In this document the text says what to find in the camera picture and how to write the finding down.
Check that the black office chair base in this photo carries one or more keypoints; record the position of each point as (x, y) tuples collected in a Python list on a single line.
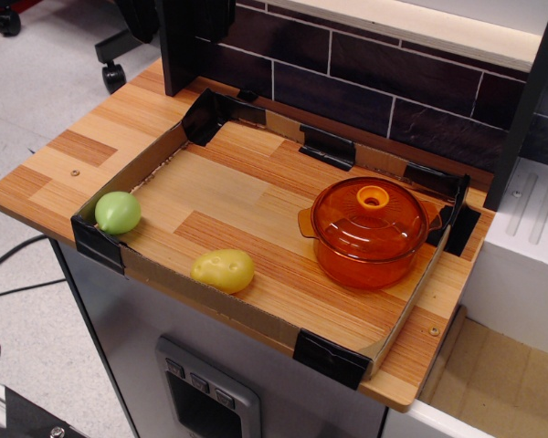
[(108, 50)]

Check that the orange transparent pot lid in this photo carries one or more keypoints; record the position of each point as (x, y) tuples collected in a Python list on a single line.
[(370, 218)]

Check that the yellow toy potato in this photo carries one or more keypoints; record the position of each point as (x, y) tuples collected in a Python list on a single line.
[(228, 270)]

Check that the black post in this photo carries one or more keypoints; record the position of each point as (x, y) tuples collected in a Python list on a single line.
[(530, 99)]

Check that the green toy pear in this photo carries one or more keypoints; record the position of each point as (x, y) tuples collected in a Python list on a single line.
[(117, 213)]

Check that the orange transparent pot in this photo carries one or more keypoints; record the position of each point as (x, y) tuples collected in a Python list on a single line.
[(358, 273)]

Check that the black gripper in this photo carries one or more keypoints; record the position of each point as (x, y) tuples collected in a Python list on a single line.
[(209, 20)]

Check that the black caster wheel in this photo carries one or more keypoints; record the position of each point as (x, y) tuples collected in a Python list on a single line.
[(10, 23)]

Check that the white toy sink unit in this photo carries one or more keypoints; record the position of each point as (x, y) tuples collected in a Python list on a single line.
[(491, 378)]

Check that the grey toy oven panel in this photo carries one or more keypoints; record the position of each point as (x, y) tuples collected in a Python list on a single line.
[(206, 401)]

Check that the cardboard fence with black tape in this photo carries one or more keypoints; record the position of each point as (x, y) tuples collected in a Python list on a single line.
[(231, 175)]

